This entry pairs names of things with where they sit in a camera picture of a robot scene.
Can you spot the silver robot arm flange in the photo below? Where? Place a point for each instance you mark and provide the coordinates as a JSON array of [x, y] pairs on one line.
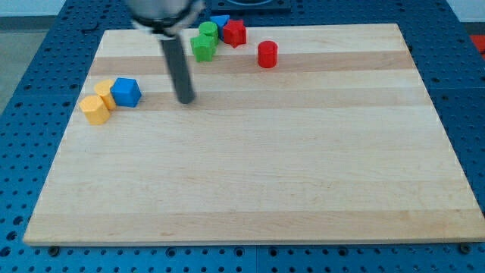
[[164, 18]]

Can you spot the light wooden board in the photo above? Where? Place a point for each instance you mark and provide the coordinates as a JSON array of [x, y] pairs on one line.
[[339, 143]]

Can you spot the red cylinder block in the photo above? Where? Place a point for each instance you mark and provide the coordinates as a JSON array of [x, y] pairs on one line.
[[267, 54]]

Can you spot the green star block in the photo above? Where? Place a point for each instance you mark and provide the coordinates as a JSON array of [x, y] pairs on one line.
[[203, 47]]

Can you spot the red star block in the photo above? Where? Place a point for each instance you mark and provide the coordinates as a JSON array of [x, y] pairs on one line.
[[234, 33]]

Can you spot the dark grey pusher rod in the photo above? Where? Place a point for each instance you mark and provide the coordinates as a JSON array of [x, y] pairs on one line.
[[178, 68]]

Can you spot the green cylinder block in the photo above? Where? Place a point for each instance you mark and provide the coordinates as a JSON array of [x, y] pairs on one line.
[[209, 29]]

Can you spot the blue triangle block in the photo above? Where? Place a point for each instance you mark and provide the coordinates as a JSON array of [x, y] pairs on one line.
[[220, 21]]

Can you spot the blue cube block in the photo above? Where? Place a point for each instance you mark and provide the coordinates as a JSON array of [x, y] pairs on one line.
[[126, 92]]

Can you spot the yellow cylinder block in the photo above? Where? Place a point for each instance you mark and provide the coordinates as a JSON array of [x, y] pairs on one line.
[[103, 89]]

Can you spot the yellow hexagon block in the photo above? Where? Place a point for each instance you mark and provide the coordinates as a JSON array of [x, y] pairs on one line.
[[94, 110]]

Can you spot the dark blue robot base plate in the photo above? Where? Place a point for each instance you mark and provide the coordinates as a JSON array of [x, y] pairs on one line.
[[230, 6]]

